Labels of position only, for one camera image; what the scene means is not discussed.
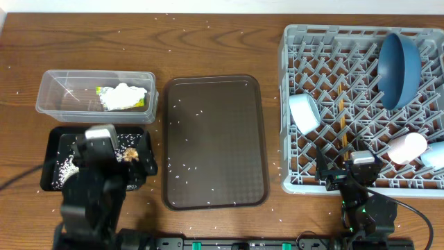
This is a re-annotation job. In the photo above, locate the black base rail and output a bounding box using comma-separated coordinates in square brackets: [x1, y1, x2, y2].
[121, 237, 347, 250]

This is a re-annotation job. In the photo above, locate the white rice pile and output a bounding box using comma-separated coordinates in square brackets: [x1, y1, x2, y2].
[51, 133, 142, 190]

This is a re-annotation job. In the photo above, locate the light blue cup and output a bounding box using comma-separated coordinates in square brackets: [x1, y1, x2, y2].
[420, 142, 444, 170]

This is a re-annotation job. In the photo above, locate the light blue rice bowl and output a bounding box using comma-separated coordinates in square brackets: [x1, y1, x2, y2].
[289, 93, 321, 135]

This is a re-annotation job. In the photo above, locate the black waste tray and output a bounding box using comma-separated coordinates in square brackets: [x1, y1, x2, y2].
[40, 126, 145, 191]

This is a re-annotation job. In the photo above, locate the brown serving tray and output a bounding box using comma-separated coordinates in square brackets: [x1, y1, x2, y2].
[162, 75, 269, 211]

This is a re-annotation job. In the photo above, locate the grey dishwasher rack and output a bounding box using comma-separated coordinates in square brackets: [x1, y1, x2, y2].
[278, 24, 443, 199]

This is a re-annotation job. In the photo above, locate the white tissue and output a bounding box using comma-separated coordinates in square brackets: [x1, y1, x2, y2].
[99, 82, 148, 112]

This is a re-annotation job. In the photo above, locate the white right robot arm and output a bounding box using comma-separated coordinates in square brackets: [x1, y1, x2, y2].
[315, 149, 397, 249]

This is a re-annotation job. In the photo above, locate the clear plastic bin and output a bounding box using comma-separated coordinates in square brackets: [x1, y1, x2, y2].
[35, 69, 159, 124]

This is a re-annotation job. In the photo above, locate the blue plate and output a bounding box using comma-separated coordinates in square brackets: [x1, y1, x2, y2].
[377, 33, 421, 110]

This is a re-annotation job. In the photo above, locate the brown walnut cookie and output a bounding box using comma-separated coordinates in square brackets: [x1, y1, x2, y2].
[122, 147, 139, 163]

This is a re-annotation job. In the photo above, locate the colourful snack wrapper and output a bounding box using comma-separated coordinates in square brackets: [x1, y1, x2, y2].
[96, 85, 146, 108]

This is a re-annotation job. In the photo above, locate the pink white cup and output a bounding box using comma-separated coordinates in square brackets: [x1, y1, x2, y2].
[387, 133, 427, 165]

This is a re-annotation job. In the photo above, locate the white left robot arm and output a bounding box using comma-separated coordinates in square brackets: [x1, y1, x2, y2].
[53, 124, 158, 249]

